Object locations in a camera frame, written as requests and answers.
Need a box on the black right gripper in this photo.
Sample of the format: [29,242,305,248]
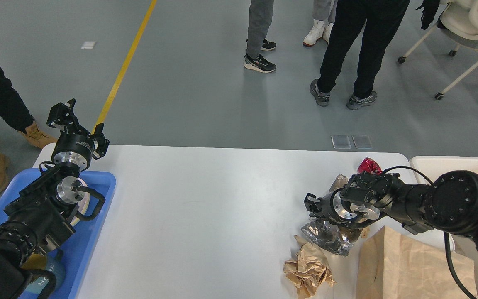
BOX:
[304,189,362,229]

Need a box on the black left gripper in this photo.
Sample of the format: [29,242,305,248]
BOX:
[46,98,110,171]

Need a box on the foil bag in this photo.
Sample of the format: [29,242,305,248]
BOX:
[300,174,362,257]

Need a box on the brown paper bag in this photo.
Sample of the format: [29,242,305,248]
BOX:
[356,226,467,299]

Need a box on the paper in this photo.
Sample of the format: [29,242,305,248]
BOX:
[360,227,370,240]

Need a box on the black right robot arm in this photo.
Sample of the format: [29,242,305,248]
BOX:
[304,168,478,298]

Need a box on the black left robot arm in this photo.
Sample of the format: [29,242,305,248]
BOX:
[0,99,110,299]

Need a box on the crumpled brown paper ball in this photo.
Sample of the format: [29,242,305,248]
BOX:
[283,235,336,299]

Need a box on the red small object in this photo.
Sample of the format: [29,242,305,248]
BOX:
[357,157,383,175]

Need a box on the clear floor plate left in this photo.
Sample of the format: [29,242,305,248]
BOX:
[331,135,351,150]

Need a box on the clear floor plate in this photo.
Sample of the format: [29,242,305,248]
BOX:
[351,135,373,150]
[331,135,351,150]

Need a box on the clear floor plate right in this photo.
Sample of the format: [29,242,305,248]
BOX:
[351,135,373,150]

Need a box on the blue plastic tray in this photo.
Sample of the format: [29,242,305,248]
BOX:
[0,168,116,299]

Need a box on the teal HOME mug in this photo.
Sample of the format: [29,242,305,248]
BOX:
[25,256,66,294]

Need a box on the cream plastic bin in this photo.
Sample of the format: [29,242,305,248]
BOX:
[410,156,478,294]

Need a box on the person in white sneakers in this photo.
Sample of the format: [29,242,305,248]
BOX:
[303,0,338,47]

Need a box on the person in grey sneakers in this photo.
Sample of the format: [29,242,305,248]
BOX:
[310,0,411,110]

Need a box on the person in black sneakers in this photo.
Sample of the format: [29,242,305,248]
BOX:
[244,0,276,73]

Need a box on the black jacket on chair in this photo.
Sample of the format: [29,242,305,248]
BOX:
[416,0,442,30]

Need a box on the white office chair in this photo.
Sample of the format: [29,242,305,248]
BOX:
[397,0,478,100]

